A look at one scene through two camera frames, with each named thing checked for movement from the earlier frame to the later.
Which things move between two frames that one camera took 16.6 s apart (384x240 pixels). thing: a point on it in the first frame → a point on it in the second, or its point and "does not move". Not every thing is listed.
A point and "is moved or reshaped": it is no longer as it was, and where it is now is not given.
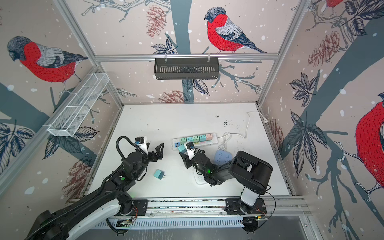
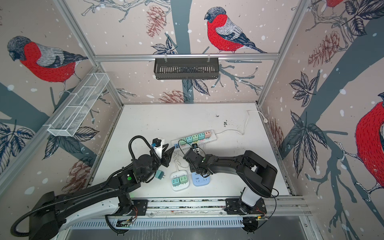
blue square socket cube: [221, 157] is moved or reshaped
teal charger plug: [202, 138] does not move
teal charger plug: [182, 148] → [176, 182]
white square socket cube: [199, 179] → [178, 174]
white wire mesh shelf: [66, 120] does not move
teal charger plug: [158, 174] does not move
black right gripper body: [196, 164] does not move
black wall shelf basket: [184, 68] does not move
